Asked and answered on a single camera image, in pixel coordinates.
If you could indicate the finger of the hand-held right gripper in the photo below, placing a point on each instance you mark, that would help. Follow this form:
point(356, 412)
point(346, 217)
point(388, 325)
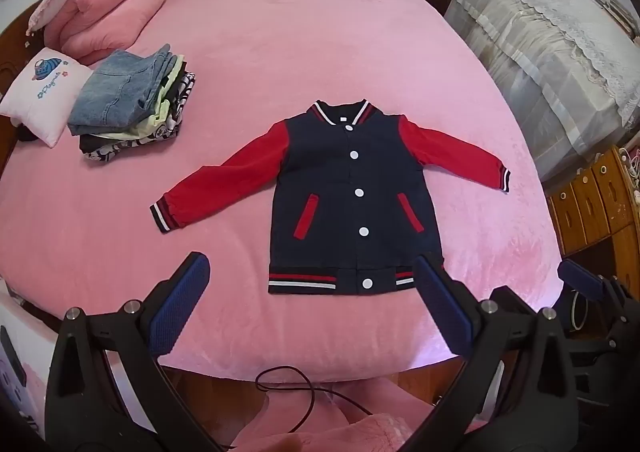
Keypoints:
point(580, 277)

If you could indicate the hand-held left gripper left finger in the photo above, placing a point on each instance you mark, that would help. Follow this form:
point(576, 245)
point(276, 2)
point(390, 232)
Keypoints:
point(182, 302)

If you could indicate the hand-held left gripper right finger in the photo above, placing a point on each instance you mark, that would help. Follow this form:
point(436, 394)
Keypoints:
point(445, 307)

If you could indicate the navy and red varsity jacket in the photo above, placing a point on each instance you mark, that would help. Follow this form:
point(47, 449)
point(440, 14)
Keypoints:
point(340, 212)

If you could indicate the stack of folded clothes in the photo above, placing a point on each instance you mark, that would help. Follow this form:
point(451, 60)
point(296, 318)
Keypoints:
point(90, 142)

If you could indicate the wooden drawer cabinet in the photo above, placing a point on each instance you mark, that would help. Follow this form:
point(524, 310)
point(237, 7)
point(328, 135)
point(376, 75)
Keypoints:
point(590, 202)

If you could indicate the pink fleece cloth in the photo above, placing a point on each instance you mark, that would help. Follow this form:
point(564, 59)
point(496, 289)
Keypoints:
point(380, 432)

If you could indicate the folded black-white patterned garment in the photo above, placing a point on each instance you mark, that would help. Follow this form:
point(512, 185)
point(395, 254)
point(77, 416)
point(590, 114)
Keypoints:
point(167, 131)

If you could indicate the folded yellow-green garment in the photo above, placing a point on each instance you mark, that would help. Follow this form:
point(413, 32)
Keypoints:
point(159, 113)

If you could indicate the folded blue jeans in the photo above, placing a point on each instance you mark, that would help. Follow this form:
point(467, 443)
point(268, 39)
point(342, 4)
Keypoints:
point(110, 92)

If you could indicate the cloth-covered furniture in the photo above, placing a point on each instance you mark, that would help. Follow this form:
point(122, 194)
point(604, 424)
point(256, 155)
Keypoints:
point(540, 57)

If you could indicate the white printed cushion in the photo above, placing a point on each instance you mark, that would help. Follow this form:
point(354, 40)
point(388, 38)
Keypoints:
point(42, 92)

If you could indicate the pink bed blanket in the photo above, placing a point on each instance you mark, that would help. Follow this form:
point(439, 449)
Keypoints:
point(300, 47)

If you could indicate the folded pink quilt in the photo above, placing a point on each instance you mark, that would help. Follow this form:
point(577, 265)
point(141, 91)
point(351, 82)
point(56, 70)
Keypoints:
point(100, 17)

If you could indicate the wooden headboard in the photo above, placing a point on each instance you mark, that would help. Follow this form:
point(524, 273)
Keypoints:
point(15, 40)

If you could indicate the pink lace-trimmed pillow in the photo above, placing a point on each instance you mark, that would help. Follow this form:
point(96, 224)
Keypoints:
point(42, 12)

